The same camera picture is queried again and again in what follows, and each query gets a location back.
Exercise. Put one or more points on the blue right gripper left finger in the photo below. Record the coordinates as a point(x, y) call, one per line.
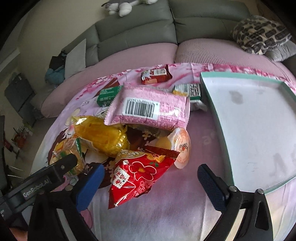
point(86, 188)

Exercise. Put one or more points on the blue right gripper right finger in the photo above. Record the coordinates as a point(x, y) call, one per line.
point(215, 188)

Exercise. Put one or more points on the green bordered clear biscuit packet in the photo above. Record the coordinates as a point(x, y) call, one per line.
point(69, 146)

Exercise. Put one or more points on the red flower snack bag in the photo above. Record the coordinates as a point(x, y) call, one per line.
point(135, 172)

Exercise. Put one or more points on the orange jelly cup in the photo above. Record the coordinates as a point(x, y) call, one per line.
point(178, 140)

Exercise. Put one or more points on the yellow bread packet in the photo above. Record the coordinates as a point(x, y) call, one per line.
point(108, 140)

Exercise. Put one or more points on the pink barcode snack packet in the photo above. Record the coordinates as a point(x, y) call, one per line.
point(142, 105)

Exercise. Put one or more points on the red milk biscuit packet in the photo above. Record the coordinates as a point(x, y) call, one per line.
point(156, 75)

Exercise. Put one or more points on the pink cartoon blanket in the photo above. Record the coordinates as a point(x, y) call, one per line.
point(177, 207)

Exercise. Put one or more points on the white tray with green rim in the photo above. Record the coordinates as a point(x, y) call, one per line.
point(255, 121)

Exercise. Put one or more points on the dark cabinet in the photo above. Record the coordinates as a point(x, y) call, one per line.
point(19, 93)

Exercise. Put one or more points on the green white cracker packet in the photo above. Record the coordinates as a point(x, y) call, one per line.
point(193, 92)

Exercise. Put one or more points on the teal bag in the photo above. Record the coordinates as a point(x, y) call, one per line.
point(55, 77)

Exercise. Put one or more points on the light grey cushion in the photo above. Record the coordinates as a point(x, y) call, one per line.
point(75, 60)

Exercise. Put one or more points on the pink sofa seat cover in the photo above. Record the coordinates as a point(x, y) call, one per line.
point(201, 51)

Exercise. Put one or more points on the grey pillow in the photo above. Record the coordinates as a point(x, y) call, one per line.
point(282, 53)

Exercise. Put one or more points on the black beige patterned pillow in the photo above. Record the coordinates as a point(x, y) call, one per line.
point(257, 35)

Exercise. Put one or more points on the grey sofa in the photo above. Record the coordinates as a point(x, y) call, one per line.
point(163, 22)

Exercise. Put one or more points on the grey white plush toy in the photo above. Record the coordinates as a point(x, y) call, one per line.
point(124, 7)

